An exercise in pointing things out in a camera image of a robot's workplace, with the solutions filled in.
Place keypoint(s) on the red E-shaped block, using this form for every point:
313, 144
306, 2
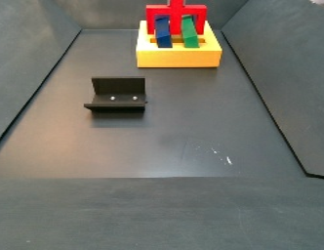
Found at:
175, 9

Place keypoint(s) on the yellow wooden base board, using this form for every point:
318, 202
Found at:
178, 56

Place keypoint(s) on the black angled holder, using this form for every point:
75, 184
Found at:
118, 94

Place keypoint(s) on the green long block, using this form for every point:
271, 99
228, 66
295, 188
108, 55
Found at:
188, 33

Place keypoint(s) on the blue long block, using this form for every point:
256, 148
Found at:
162, 33

